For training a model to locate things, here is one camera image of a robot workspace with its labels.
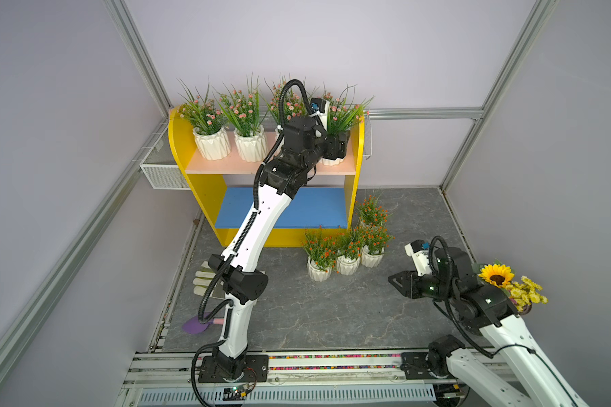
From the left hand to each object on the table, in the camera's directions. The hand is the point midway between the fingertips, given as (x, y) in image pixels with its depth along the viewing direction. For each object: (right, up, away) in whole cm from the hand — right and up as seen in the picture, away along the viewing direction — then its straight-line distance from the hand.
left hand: (338, 130), depth 68 cm
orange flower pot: (+14, -22, +25) cm, 36 cm away
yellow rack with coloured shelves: (-7, -24, +26) cm, 36 cm away
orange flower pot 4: (-4, -38, +14) cm, 40 cm away
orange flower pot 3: (+5, -37, +18) cm, 42 cm away
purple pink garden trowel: (-45, -59, +11) cm, 75 cm away
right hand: (+16, -41, +4) cm, 45 cm away
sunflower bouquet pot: (+46, -43, -6) cm, 63 cm away
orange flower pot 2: (+15, -32, +18) cm, 40 cm away
